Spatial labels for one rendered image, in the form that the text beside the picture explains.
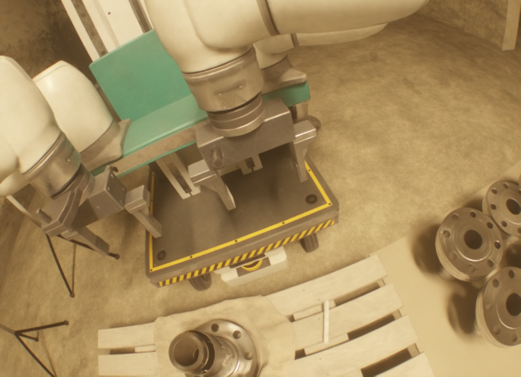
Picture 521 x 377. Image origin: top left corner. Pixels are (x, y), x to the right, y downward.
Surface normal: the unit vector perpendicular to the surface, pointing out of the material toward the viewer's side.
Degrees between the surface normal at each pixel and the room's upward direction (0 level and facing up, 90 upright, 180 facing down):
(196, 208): 0
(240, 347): 0
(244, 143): 90
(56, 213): 0
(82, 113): 91
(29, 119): 91
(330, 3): 109
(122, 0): 90
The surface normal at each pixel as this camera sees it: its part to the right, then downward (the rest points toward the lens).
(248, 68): 0.79, 0.29
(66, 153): 0.97, -0.22
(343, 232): -0.25, -0.65
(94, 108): 0.96, -0.04
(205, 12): -0.04, 0.77
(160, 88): 0.26, 0.67
